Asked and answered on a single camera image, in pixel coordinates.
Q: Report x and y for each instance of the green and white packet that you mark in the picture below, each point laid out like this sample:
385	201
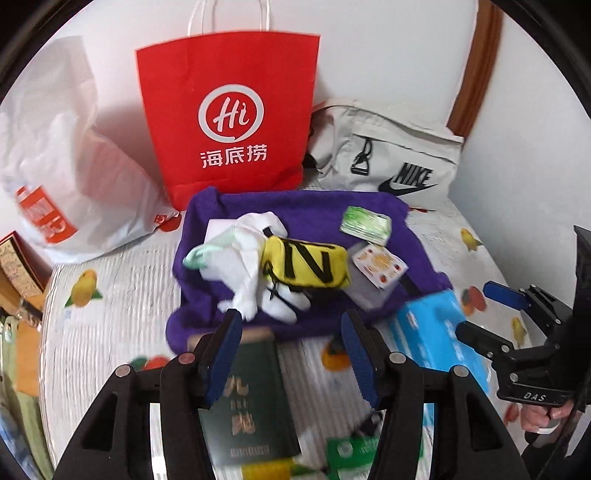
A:
351	454

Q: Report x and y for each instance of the beige fabric bag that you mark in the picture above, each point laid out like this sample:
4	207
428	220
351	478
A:
406	138

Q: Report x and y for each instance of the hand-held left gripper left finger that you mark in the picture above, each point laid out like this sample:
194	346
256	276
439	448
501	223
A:
226	360

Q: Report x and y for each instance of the purple towel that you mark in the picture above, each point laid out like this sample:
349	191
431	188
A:
314	217

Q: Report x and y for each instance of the grey translucent packet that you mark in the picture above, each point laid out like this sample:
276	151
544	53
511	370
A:
369	297

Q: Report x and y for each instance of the dark green booklet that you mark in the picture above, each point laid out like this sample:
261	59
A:
258	415

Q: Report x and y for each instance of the yellow pouch with black stripes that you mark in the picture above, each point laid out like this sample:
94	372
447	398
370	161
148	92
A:
300	263

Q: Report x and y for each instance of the blue tissue packet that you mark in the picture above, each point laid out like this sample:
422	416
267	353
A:
429	332

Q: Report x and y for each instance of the yellow packet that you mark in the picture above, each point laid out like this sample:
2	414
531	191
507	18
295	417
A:
263	470

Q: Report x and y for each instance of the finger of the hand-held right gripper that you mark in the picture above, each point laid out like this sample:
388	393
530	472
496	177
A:
505	294
482	341

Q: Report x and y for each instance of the fruit print tablecloth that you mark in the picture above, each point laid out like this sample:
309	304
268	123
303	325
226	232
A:
115	314

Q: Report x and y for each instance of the red paper bag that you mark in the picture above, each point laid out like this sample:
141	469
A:
184	92

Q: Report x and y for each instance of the green tissue packet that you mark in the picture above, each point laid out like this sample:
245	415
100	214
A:
364	224

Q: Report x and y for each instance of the small black item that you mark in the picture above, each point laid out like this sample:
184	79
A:
371	422

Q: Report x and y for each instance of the orange print tissue packet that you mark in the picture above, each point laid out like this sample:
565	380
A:
381	265

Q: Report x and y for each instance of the patterned brown box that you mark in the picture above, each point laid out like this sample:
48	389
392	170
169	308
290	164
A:
18	267

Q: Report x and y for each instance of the brown wooden door frame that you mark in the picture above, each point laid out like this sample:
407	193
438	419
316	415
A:
480	60

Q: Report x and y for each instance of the white plastic bag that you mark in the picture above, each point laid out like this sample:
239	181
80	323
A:
106	184

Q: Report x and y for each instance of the mint green cloth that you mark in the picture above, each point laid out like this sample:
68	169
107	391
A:
191	258

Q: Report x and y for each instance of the person's right hand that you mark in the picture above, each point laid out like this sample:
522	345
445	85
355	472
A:
540	420

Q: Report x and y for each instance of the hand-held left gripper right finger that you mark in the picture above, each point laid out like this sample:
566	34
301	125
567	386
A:
362	364

